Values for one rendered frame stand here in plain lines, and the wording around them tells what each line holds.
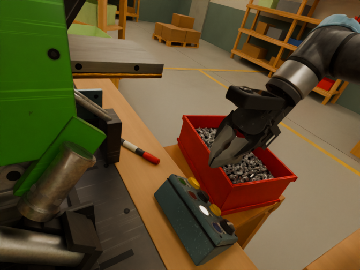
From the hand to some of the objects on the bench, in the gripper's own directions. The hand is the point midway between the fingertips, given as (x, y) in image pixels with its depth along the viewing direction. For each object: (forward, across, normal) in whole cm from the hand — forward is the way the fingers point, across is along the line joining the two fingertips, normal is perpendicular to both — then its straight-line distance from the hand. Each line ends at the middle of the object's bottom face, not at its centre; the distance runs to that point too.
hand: (212, 161), depth 42 cm
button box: (+13, -6, -1) cm, 14 cm away
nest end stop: (+20, -5, +18) cm, 27 cm away
